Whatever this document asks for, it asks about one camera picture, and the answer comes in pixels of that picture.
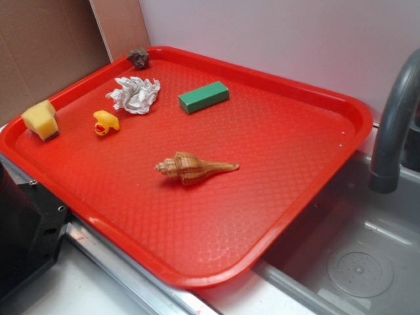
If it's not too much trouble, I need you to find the brown grey rock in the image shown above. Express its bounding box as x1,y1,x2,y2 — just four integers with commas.
126,47,150,70

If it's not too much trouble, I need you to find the crumpled white paper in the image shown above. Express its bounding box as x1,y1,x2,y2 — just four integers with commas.
106,76,161,115

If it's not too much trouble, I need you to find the yellow rubber duck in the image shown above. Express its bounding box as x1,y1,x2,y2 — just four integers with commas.
93,110,120,136

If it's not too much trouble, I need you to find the red plastic tray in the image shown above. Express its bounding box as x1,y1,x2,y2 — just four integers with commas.
1,47,373,288

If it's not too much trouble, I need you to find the green rectangular block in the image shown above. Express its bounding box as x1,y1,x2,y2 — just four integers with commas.
178,81,230,114

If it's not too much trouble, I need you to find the brown cardboard panel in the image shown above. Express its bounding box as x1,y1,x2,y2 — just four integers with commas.
1,1,110,125

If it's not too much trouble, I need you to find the brown striped spiral shell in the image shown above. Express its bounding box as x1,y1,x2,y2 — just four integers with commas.
154,152,240,186

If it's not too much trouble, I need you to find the grey curved faucet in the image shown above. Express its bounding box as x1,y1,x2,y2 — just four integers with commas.
368,50,419,194

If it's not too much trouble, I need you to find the grey plastic sink basin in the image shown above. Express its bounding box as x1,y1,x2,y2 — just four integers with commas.
255,154,419,314

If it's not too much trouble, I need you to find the yellow sponge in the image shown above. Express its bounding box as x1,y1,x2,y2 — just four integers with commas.
21,100,59,141

